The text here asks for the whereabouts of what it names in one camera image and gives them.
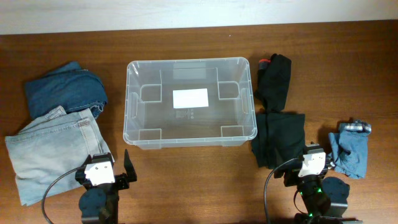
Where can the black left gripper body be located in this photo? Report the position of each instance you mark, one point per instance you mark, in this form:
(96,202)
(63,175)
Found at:
(121,182)

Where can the light grey jeans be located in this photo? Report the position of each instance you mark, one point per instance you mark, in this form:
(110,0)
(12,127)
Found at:
(46,149)

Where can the clear plastic storage bin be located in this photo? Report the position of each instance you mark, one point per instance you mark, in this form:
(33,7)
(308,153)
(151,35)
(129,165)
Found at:
(151,122)

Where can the black garment with red band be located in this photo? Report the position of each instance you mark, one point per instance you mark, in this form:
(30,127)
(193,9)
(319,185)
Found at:
(273,80)

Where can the dark blue jeans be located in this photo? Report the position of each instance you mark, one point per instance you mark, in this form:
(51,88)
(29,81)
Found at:
(69,86)

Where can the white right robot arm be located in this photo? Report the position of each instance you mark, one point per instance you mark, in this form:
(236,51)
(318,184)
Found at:
(325,198)

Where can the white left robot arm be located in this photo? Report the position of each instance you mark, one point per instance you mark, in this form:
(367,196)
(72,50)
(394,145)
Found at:
(99,204)

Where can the dark green folded garment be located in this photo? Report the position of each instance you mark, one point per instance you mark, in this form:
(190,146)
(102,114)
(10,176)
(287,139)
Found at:
(280,137)

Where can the light blue shorts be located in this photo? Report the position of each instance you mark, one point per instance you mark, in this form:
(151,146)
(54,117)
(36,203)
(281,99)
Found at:
(349,149)

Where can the white label in bin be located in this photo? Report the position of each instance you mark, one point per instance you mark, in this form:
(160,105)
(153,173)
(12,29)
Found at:
(194,98)

